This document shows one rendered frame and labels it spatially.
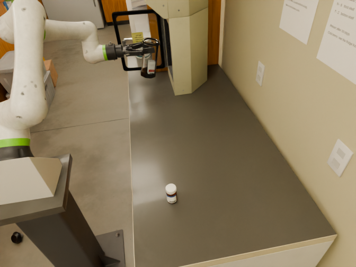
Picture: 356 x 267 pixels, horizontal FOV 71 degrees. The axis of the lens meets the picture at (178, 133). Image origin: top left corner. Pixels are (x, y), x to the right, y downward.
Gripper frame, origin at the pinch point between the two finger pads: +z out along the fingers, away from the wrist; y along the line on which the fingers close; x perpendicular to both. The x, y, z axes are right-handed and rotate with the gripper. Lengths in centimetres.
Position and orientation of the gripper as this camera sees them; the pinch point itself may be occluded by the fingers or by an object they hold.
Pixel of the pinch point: (150, 47)
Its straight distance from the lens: 162.4
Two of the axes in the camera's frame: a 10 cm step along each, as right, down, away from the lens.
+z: 9.9, -1.4, 0.7
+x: 0.6, 7.6, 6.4
